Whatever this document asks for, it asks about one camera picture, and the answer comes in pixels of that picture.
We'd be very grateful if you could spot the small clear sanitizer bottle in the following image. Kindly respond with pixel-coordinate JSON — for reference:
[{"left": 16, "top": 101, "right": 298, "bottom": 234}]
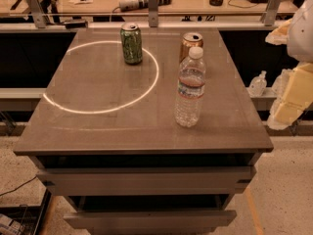
[{"left": 248, "top": 70, "right": 267, "bottom": 97}]

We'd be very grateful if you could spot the black box on floor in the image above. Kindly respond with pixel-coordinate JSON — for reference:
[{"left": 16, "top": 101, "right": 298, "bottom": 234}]
[{"left": 0, "top": 190, "right": 51, "bottom": 235}]

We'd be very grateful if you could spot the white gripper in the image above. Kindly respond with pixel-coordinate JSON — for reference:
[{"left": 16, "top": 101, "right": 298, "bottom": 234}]
[{"left": 265, "top": 20, "right": 313, "bottom": 130}]

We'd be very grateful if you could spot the grey drawer cabinet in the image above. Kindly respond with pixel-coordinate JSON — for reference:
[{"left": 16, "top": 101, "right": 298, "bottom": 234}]
[{"left": 13, "top": 26, "right": 274, "bottom": 235}]

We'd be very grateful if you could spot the clear plastic water bottle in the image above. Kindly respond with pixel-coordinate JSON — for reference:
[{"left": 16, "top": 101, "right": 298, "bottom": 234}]
[{"left": 174, "top": 47, "right": 206, "bottom": 127}]

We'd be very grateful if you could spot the metal railing post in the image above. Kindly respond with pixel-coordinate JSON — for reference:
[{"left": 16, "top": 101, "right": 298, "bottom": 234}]
[
  {"left": 261, "top": 0, "right": 282, "bottom": 26},
  {"left": 148, "top": 0, "right": 158, "bottom": 27},
  {"left": 25, "top": 0, "right": 47, "bottom": 28}
]

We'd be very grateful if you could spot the grey drawer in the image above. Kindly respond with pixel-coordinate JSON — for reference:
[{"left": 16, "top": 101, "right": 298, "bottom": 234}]
[
  {"left": 64, "top": 210, "right": 237, "bottom": 235},
  {"left": 37, "top": 166, "right": 256, "bottom": 196}
]

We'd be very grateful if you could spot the lower grey drawer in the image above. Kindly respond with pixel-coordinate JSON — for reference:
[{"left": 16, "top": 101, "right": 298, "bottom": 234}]
[{"left": 64, "top": 210, "right": 237, "bottom": 235}]

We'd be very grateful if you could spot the metal railing post right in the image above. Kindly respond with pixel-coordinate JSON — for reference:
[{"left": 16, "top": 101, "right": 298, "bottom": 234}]
[{"left": 261, "top": 0, "right": 282, "bottom": 26}]

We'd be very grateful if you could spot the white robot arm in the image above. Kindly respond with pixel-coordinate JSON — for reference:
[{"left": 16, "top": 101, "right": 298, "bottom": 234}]
[{"left": 265, "top": 0, "right": 313, "bottom": 130}]

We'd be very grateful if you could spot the green soda can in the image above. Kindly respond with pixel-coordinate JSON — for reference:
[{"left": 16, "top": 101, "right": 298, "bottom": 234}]
[{"left": 120, "top": 23, "right": 143, "bottom": 65}]

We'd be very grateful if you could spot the metal railing post centre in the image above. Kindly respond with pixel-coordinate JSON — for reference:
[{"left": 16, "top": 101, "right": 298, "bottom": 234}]
[{"left": 148, "top": 0, "right": 158, "bottom": 27}]

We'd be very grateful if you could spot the orange soda can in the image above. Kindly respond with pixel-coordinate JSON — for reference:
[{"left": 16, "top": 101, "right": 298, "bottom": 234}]
[{"left": 179, "top": 32, "right": 203, "bottom": 62}]

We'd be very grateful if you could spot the metal railing post left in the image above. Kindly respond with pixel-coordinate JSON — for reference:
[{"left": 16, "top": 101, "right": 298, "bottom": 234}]
[{"left": 25, "top": 0, "right": 47, "bottom": 28}]

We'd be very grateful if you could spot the black floor cable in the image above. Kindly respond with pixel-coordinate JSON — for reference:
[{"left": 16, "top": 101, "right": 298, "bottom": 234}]
[{"left": 0, "top": 175, "right": 38, "bottom": 198}]

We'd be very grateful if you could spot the upper grey drawer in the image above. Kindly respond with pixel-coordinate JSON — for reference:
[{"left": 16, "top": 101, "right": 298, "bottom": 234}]
[{"left": 37, "top": 166, "right": 256, "bottom": 196}]

